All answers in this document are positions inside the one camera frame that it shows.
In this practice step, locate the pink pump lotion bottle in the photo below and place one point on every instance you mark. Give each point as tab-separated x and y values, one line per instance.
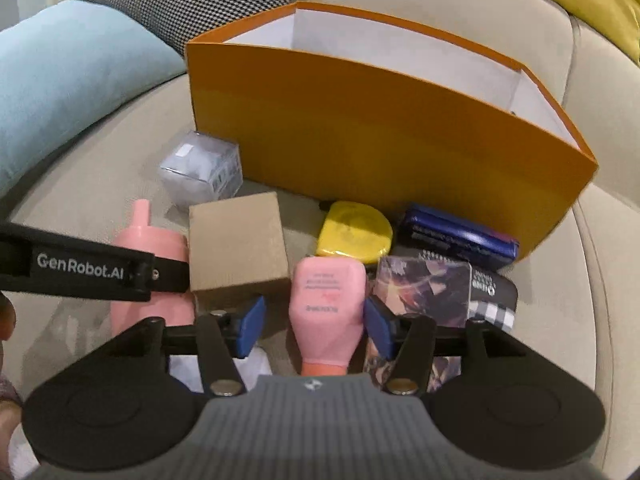
326	312

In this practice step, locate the orange storage box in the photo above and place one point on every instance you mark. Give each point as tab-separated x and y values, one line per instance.
338	103

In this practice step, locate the illustrated card box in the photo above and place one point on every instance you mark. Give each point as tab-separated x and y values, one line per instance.
434	287

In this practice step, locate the dark blue flat box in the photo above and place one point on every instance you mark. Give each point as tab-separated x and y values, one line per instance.
434	230

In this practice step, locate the yellow tape measure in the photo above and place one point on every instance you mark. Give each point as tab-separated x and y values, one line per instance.
356	231

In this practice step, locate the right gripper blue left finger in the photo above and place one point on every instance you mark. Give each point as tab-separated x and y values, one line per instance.
237	330

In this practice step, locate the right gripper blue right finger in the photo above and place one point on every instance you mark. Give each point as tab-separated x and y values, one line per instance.
391	333

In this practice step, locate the beige sofa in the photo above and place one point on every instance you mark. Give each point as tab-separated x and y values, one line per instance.
578	292

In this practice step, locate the black plaid pouch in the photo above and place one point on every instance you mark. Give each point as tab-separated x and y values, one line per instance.
493	298

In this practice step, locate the light blue cushion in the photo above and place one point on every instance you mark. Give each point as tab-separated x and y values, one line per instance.
66	68

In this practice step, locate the white cloth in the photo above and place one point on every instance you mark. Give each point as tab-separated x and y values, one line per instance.
187	371

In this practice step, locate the clear plastic cube box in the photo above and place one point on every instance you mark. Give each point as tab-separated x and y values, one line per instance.
201	169

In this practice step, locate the brown cardboard box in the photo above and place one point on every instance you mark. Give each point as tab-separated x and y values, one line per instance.
237	248

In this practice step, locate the pink cylindrical bottle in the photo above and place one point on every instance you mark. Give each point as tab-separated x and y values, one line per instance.
161	278

